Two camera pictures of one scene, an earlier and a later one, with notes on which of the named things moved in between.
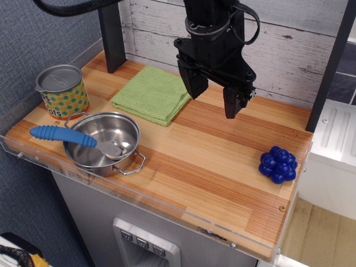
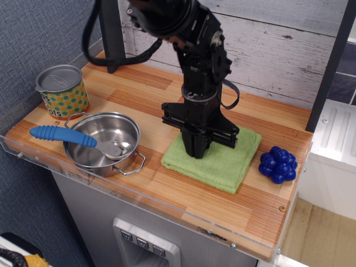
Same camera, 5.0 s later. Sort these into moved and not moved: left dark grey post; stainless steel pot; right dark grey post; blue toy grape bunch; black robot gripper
Moved: black robot gripper
Not moved: stainless steel pot; blue toy grape bunch; left dark grey post; right dark grey post
